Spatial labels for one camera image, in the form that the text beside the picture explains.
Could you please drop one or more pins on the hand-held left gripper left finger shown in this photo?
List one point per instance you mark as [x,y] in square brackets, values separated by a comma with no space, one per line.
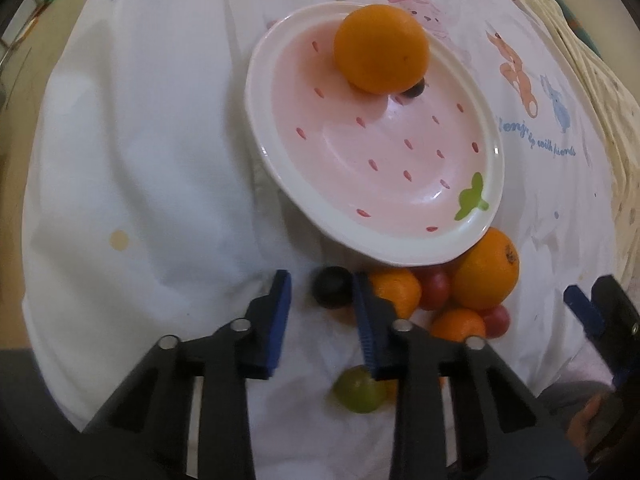
[280,320]

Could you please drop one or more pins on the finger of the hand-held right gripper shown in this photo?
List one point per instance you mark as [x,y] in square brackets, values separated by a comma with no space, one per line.
[582,307]
[620,372]

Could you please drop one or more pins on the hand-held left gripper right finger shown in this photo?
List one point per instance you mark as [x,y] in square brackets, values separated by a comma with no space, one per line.
[367,330]

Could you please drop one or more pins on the dark grape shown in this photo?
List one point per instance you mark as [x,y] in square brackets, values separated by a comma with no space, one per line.
[331,287]
[416,91]

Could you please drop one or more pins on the green grape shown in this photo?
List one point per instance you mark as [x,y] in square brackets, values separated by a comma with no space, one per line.
[357,392]

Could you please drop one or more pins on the red cherry tomato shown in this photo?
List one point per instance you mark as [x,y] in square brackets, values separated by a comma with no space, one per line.
[434,287]
[496,321]

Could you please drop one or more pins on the large orange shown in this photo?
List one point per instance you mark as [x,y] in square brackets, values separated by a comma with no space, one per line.
[380,47]
[487,272]

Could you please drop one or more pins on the pink strawberry-pattern plate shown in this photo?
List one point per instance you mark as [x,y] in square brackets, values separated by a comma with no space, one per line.
[360,170]

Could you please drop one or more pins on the person's right hand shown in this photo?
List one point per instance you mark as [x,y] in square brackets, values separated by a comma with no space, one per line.
[584,425]

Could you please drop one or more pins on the beige patterned cloth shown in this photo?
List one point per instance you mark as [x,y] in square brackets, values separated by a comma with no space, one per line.
[615,125]

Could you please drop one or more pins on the white printed cloth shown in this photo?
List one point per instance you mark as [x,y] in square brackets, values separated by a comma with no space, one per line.
[150,160]

